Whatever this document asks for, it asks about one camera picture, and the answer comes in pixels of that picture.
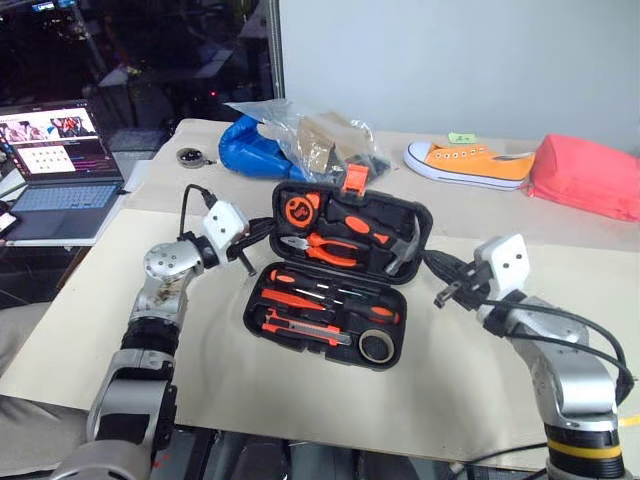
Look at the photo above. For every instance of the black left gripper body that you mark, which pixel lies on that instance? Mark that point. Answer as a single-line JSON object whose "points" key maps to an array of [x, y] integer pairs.
{"points": [[245, 245]]}

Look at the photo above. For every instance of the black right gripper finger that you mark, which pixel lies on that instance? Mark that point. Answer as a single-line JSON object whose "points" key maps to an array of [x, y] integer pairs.
{"points": [[442, 274], [445, 257]]}

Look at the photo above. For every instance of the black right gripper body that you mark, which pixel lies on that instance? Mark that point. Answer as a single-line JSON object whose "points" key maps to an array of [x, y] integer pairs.
{"points": [[472, 285]]}

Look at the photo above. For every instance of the small orange black screwdriver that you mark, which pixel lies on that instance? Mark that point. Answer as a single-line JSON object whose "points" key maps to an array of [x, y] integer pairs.
{"points": [[284, 277]]}

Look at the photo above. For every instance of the thin orange tester screwdriver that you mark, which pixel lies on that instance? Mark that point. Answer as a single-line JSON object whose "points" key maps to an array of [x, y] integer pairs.
{"points": [[285, 297]]}

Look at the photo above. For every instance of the large orange black screwdriver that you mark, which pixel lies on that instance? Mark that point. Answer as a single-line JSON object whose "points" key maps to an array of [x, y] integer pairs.
{"points": [[372, 312]]}

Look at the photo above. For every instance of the orange black utility knife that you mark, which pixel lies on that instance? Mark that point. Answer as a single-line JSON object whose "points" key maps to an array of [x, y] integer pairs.
{"points": [[300, 329]]}

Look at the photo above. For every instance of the grey tape roll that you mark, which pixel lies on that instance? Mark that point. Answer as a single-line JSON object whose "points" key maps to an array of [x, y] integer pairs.
{"points": [[364, 350]]}

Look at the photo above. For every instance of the black plastic tool case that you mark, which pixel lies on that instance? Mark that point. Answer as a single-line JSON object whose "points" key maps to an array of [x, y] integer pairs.
{"points": [[310, 350]]}

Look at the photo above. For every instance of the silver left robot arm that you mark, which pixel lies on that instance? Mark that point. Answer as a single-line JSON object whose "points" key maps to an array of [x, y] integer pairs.
{"points": [[165, 270]]}

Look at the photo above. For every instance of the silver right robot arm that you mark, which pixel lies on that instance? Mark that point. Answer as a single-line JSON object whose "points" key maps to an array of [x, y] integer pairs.
{"points": [[575, 380]]}

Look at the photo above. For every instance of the orange black tape measure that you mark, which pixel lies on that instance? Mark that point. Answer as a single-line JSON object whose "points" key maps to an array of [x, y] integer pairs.
{"points": [[301, 209]]}

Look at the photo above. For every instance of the narrow beige paper sheet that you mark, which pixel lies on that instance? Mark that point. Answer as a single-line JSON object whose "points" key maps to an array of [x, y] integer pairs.
{"points": [[475, 215]]}

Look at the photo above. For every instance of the blue plastic bag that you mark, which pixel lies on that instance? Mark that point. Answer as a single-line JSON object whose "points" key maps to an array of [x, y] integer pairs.
{"points": [[250, 155]]}

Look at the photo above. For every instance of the black orange claw hammer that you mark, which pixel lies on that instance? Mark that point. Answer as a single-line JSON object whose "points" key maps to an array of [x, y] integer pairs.
{"points": [[360, 225]]}

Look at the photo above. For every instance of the brown cardboard box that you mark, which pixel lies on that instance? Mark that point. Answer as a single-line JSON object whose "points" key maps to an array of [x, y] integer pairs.
{"points": [[315, 145]]}

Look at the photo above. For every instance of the orange white sneaker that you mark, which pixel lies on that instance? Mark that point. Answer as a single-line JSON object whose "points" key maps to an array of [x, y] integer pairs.
{"points": [[475, 162]]}

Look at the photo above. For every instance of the clear plastic bag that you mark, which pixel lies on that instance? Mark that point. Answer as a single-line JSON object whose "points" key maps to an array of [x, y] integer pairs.
{"points": [[280, 112]]}

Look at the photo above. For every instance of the green paper tag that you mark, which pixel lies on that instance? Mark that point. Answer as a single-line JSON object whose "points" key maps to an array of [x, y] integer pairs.
{"points": [[461, 137]]}

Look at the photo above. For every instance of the large beige paper sheet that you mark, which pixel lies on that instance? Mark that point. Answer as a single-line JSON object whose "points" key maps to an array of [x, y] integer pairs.
{"points": [[300, 405]]}

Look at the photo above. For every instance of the open grey laptop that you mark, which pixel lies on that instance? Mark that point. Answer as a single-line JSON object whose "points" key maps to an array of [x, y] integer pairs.
{"points": [[65, 210]]}

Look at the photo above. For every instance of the dark rounded shape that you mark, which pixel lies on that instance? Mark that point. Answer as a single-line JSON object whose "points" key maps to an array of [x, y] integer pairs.
{"points": [[250, 460]]}

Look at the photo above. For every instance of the smartphone with lit screen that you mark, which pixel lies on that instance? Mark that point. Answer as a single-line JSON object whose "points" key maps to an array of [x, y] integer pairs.
{"points": [[7, 224]]}

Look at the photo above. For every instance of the grey fabric seat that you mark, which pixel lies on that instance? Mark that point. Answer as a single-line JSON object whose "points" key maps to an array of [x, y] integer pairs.
{"points": [[25, 430]]}

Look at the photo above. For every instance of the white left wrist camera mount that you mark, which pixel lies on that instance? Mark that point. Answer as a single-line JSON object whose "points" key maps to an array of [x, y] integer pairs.
{"points": [[225, 222]]}

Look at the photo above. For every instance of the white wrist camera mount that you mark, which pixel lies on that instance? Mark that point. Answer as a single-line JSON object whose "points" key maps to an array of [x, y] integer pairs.
{"points": [[225, 222], [507, 260]]}

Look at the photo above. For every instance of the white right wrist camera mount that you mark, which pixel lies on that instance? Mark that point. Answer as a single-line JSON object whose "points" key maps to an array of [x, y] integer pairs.
{"points": [[507, 260]]}

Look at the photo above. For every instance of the grey window frame post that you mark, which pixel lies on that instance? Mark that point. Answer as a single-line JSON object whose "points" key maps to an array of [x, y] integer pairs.
{"points": [[276, 50]]}

